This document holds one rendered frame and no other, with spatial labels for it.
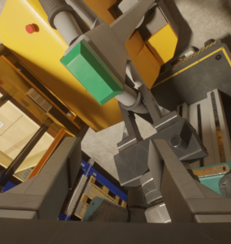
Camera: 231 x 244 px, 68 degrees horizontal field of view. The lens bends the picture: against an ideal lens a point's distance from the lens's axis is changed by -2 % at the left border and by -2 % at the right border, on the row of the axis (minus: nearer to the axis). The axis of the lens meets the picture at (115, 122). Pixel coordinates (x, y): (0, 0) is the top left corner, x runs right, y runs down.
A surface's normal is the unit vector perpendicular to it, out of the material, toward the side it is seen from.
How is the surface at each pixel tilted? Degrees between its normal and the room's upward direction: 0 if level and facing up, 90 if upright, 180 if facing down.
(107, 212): 98
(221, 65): 0
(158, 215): 59
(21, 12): 0
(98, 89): 16
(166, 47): 22
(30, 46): 0
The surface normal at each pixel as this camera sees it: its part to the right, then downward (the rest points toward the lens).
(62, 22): -0.15, 0.04
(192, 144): -0.59, -0.30
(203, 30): -0.29, 0.68
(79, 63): -0.08, 0.56
